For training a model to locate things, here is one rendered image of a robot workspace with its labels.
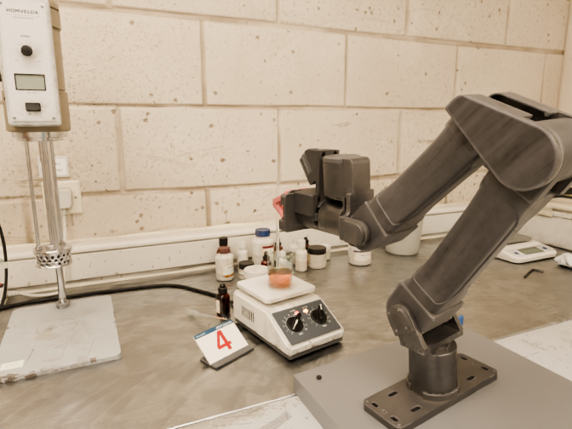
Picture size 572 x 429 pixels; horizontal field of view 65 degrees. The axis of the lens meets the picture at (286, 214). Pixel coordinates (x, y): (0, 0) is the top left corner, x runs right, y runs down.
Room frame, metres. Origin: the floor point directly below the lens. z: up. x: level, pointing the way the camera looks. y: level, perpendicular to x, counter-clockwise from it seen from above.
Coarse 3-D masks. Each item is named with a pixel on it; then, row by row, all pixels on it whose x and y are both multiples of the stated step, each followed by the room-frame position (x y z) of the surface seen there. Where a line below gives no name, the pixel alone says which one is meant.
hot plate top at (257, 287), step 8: (248, 280) 0.87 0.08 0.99; (256, 280) 0.87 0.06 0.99; (264, 280) 0.87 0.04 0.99; (296, 280) 0.87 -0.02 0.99; (240, 288) 0.84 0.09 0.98; (248, 288) 0.83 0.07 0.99; (256, 288) 0.83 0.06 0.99; (264, 288) 0.83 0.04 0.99; (296, 288) 0.83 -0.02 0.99; (304, 288) 0.83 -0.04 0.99; (312, 288) 0.83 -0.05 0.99; (256, 296) 0.79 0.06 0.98; (264, 296) 0.78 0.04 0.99; (272, 296) 0.78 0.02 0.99; (280, 296) 0.78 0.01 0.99; (288, 296) 0.79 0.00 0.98
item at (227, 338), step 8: (224, 328) 0.76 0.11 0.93; (232, 328) 0.77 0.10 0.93; (208, 336) 0.73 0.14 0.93; (216, 336) 0.74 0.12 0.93; (224, 336) 0.75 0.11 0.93; (232, 336) 0.76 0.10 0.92; (240, 336) 0.76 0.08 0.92; (200, 344) 0.71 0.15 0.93; (208, 344) 0.72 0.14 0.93; (216, 344) 0.73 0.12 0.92; (224, 344) 0.73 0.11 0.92; (232, 344) 0.74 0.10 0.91; (240, 344) 0.75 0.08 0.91; (208, 352) 0.70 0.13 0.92; (216, 352) 0.71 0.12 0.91; (224, 352) 0.72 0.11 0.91
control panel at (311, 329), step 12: (276, 312) 0.76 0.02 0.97; (288, 312) 0.77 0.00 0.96; (300, 312) 0.78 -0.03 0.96; (324, 312) 0.79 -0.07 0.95; (312, 324) 0.76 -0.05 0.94; (324, 324) 0.77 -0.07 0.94; (336, 324) 0.78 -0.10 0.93; (288, 336) 0.72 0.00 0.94; (300, 336) 0.73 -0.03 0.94; (312, 336) 0.74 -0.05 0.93
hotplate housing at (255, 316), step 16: (240, 304) 0.83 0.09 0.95; (256, 304) 0.79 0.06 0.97; (272, 304) 0.79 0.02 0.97; (288, 304) 0.79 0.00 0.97; (240, 320) 0.84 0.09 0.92; (256, 320) 0.78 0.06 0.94; (272, 320) 0.75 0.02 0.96; (336, 320) 0.79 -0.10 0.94; (272, 336) 0.74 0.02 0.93; (320, 336) 0.74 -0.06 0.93; (336, 336) 0.76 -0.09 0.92; (288, 352) 0.70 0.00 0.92; (304, 352) 0.72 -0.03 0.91
